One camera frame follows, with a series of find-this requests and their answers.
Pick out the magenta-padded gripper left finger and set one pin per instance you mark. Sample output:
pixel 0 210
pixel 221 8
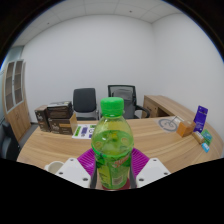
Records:
pixel 75 171

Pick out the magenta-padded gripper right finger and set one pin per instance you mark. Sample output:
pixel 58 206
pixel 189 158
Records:
pixel 150 171

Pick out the green drink bottle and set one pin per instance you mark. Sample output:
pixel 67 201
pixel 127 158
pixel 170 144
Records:
pixel 112 150

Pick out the printed paper sheet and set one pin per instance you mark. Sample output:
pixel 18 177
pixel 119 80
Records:
pixel 83 131

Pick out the round printed white mat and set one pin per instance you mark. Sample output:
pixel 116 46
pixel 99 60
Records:
pixel 166 124

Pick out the small wooden box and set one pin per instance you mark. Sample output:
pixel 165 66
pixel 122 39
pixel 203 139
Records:
pixel 185 129

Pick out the small tan packet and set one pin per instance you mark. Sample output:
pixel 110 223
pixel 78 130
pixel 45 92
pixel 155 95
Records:
pixel 197 137

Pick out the small blue packet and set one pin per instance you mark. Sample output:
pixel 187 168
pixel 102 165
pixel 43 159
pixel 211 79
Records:
pixel 205 147

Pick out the small green box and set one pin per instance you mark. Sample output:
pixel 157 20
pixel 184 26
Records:
pixel 206 136

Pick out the wooden side desk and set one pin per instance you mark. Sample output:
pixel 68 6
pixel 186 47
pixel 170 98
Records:
pixel 163 105

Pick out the grey office chair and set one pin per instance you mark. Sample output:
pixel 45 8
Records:
pixel 85 101

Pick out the purple standing card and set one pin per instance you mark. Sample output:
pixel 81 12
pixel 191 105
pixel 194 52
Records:
pixel 201 118

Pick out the black mesh office chair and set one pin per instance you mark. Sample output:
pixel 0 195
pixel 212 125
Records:
pixel 128 98

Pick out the wooden shelf cabinet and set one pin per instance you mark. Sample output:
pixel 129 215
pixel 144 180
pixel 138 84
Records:
pixel 18 116

